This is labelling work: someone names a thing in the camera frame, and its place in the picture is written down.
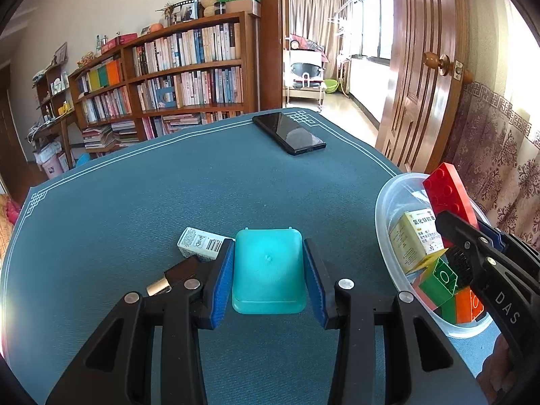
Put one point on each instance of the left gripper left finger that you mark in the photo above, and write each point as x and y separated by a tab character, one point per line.
114	366

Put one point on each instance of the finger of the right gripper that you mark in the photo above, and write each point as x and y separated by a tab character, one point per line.
509	293
512	247

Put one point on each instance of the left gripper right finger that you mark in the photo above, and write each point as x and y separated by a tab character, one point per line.
390	350

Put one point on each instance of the green orange toy block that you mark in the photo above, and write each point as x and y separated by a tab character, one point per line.
463	308

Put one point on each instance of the green pink toy block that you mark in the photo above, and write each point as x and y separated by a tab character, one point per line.
436	285

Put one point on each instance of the red long toy block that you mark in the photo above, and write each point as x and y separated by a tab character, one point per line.
450	203

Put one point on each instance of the brown silver lipstick tube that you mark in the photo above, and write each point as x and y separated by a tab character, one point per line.
181	273

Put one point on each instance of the yellow white medicine box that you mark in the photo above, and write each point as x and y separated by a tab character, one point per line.
415	240

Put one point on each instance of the teal plastic case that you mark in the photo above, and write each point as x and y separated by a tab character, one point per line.
269	272

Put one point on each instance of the black folding comb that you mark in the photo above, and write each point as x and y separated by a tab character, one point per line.
467	272

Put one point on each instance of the clear plastic bowl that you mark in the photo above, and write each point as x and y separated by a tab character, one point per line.
406	192

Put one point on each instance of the patterned purple curtain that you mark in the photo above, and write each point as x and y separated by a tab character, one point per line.
497	157

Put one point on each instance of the white barcode medicine box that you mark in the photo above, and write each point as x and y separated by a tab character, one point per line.
205	245

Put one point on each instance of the wooden door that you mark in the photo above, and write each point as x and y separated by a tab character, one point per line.
428	71

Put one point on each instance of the black smartphone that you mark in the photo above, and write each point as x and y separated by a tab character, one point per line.
288	134

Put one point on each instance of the small wooden shelf desk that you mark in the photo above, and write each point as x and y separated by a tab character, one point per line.
57	113

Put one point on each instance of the wooden bookshelf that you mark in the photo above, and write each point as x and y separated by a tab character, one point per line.
195	73

